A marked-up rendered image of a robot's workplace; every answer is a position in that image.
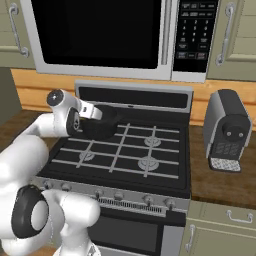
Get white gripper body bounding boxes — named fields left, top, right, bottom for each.
left=87, top=103, right=103, bottom=121

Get black cooking pot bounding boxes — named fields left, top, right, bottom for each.
left=77, top=104, right=123, bottom=141

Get black and steel gas stove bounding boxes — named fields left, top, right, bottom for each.
left=35, top=79, right=195, bottom=256

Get steel microwave oven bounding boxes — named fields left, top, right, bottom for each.
left=19, top=0, right=222, bottom=84

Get grey tall cabinet panel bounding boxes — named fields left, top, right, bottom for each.
left=0, top=66, right=23, bottom=127

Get black oven door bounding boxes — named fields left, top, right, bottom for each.
left=87, top=214, right=186, bottom=256

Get black and silver coffee machine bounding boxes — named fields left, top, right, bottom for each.
left=202, top=88, right=254, bottom=174

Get olive drawer front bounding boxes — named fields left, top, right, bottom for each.
left=186, top=199, right=256, bottom=238

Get olive base cupboard door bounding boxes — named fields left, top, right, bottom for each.
left=179, top=222, right=256, bottom=256

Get steel microwave door handle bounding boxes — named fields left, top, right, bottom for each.
left=161, top=0, right=173, bottom=66

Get silver cupboard handle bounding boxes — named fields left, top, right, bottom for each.
left=214, top=2, right=237, bottom=67
left=7, top=3, right=30, bottom=58
left=184, top=224, right=196, bottom=254

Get olive wall cupboard door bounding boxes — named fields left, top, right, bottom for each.
left=0, top=0, right=36, bottom=70
left=206, top=0, right=256, bottom=82

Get silver drawer handle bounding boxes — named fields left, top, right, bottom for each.
left=226, top=209, right=254, bottom=224

